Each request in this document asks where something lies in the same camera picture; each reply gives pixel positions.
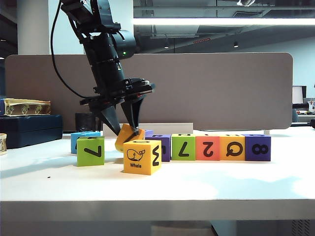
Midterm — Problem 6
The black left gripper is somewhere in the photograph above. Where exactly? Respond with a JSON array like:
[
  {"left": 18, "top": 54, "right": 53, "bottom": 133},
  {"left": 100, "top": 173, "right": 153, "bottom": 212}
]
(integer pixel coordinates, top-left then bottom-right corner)
[{"left": 79, "top": 85, "right": 156, "bottom": 136}]

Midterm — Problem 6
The yellow foam block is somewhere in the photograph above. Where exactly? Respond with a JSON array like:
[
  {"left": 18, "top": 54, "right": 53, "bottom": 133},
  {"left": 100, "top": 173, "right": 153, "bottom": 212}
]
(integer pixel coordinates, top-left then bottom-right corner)
[{"left": 115, "top": 123, "right": 146, "bottom": 152}]

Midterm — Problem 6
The green seven block duck print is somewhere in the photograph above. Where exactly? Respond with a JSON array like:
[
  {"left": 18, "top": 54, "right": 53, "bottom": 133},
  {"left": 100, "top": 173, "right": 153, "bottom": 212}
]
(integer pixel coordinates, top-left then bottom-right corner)
[{"left": 76, "top": 136, "right": 105, "bottom": 167}]

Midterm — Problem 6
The blue letter A block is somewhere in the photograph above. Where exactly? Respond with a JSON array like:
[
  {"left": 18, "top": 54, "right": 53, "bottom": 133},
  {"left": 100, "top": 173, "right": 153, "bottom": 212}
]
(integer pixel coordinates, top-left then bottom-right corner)
[{"left": 70, "top": 132, "right": 101, "bottom": 155}]

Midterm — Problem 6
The purple giraffe number five block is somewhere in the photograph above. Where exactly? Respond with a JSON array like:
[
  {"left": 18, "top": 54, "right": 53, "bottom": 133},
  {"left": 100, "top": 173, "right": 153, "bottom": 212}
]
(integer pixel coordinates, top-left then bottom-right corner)
[{"left": 145, "top": 134, "right": 171, "bottom": 162}]

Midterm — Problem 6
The yellow whale letter W block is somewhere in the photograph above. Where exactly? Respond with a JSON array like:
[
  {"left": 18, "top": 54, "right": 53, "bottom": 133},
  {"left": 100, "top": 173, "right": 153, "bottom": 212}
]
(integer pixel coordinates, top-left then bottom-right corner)
[{"left": 123, "top": 139, "right": 162, "bottom": 176}]

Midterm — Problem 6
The yellow letter Q block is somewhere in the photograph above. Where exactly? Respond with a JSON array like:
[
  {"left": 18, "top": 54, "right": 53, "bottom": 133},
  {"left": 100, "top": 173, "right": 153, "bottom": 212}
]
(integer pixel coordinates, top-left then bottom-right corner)
[{"left": 219, "top": 134, "right": 246, "bottom": 161}]

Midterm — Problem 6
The black mug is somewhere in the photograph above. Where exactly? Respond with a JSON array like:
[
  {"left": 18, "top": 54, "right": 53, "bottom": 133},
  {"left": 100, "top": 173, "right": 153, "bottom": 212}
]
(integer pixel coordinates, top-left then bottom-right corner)
[{"left": 75, "top": 112, "right": 103, "bottom": 135}]

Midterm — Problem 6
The green number seven block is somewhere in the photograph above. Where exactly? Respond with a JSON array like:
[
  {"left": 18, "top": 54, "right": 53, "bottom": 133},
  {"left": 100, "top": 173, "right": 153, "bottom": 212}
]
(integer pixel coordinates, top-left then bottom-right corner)
[{"left": 171, "top": 133, "right": 197, "bottom": 161}]

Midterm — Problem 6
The red number two block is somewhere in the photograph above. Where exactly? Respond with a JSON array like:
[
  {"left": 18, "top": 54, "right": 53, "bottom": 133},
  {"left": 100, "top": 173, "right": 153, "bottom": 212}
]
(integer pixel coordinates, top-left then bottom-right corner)
[{"left": 195, "top": 134, "right": 221, "bottom": 161}]

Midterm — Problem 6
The grey desk divider panel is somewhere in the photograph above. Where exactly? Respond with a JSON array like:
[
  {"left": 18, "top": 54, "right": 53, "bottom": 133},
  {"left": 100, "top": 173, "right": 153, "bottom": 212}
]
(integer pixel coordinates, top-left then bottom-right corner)
[{"left": 4, "top": 52, "right": 294, "bottom": 131}]

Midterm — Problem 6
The dark blue case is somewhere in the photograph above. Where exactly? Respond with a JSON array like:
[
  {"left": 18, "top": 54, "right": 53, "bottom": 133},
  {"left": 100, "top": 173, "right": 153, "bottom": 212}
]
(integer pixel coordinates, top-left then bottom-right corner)
[{"left": 0, "top": 115, "right": 64, "bottom": 150}]

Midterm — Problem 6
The gold ornate box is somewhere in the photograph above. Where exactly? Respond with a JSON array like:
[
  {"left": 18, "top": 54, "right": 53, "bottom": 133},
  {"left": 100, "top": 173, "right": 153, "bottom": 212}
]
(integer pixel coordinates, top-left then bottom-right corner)
[{"left": 4, "top": 98, "right": 52, "bottom": 117}]

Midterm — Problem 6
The white background monitor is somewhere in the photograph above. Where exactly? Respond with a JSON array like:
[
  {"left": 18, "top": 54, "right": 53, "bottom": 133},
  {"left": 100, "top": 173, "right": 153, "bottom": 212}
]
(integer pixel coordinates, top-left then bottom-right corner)
[{"left": 292, "top": 85, "right": 307, "bottom": 104}]

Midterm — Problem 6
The beige carved cup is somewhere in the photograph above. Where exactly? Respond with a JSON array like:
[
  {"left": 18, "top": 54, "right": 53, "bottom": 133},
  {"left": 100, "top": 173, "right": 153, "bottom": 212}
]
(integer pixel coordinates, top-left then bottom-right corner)
[{"left": 0, "top": 133, "right": 8, "bottom": 156}]

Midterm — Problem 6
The white round pillar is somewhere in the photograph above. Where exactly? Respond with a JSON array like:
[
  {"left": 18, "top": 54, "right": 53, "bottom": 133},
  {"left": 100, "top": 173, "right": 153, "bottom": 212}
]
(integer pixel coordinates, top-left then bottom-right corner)
[{"left": 17, "top": 0, "right": 50, "bottom": 55}]

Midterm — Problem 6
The purple number eight block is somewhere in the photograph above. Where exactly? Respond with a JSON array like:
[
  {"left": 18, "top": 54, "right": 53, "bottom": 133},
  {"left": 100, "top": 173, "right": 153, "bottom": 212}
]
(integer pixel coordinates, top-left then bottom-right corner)
[{"left": 242, "top": 134, "right": 272, "bottom": 162}]

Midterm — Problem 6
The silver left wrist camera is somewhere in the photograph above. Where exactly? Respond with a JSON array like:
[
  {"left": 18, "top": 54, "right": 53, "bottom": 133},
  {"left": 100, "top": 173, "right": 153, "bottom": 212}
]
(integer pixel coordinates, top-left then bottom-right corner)
[{"left": 132, "top": 78, "right": 156, "bottom": 92}]

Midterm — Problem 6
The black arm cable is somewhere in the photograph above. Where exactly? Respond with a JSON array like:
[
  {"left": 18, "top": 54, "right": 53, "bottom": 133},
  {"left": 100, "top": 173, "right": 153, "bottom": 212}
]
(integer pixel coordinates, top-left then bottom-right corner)
[{"left": 50, "top": 2, "right": 96, "bottom": 99}]

